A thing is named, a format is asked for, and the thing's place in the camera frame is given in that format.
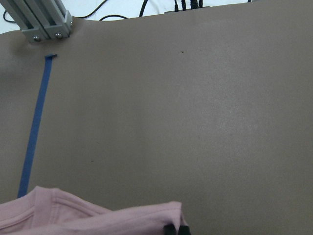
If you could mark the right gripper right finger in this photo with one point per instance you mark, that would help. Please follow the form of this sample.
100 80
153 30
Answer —
184 230

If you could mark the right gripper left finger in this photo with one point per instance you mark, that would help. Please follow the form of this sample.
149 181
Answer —
169 230

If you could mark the pink Snoopy t-shirt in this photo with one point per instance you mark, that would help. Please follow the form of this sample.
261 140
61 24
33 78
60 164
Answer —
51 211

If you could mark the aluminium frame post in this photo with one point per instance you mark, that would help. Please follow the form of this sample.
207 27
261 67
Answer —
40 20

